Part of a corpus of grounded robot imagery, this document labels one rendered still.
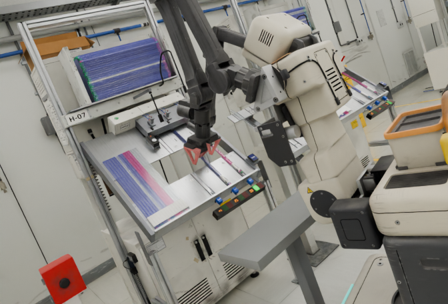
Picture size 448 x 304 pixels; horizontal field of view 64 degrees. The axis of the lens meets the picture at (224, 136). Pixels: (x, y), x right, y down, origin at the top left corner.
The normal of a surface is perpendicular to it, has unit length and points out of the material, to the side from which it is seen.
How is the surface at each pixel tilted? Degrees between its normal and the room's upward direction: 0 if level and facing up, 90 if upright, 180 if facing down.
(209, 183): 44
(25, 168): 90
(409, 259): 90
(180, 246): 90
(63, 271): 90
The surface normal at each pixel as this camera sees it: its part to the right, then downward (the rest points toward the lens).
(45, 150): 0.56, -0.11
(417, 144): -0.58, 0.36
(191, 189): 0.13, -0.74
